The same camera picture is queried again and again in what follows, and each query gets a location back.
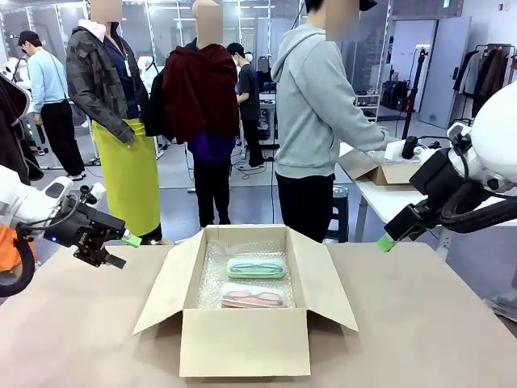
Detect background person black clothes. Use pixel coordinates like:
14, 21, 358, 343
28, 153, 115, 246
225, 41, 267, 170

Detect mint green glasses case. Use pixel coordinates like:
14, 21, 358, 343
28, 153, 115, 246
225, 256, 289, 281

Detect small brown cardboard box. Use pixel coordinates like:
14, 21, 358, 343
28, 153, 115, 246
338, 142, 422, 187

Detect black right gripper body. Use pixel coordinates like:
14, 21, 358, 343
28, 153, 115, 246
383, 201, 442, 244

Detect person's right forearm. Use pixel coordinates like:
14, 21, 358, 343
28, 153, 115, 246
333, 116, 391, 154

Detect clear bubble wrap sheet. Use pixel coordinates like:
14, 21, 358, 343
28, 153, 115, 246
195, 237, 297, 310

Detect background person blue sweater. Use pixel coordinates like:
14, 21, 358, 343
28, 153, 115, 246
15, 30, 87, 182

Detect pink glasses case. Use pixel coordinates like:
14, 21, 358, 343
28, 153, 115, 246
221, 280, 287, 310

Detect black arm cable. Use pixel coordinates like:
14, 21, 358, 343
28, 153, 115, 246
439, 180, 517, 234
0, 228, 38, 297

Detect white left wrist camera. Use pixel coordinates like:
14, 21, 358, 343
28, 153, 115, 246
78, 181, 107, 205

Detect mannequin with maroon hoodie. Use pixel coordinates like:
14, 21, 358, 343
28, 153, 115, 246
160, 0, 240, 229

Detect white shoe shelf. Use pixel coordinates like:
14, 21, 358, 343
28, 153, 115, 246
354, 85, 381, 123

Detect clothing rack with coats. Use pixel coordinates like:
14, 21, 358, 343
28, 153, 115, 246
452, 43, 517, 119

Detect black plastic stool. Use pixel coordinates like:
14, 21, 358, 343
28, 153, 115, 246
325, 184, 351, 244

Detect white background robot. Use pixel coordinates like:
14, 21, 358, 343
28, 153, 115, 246
137, 55, 158, 95

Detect white side table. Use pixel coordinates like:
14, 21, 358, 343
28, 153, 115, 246
337, 141, 517, 260

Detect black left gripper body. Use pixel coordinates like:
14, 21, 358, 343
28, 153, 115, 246
43, 196, 127, 268

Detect person in grey hoodie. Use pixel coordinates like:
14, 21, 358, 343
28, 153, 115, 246
269, 0, 400, 244

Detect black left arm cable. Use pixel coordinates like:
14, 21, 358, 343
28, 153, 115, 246
0, 228, 38, 297

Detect open brown cardboard box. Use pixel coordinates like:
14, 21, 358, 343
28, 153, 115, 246
132, 223, 359, 378

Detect mannequin plaid jacket yellow skirt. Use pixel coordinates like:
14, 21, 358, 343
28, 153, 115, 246
65, 0, 163, 247

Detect black tripod stand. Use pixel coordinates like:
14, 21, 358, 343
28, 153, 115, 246
400, 47, 430, 141

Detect orange cloth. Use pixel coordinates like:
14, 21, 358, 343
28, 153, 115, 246
0, 222, 36, 272

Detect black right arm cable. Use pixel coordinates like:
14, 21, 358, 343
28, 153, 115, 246
439, 180, 517, 234

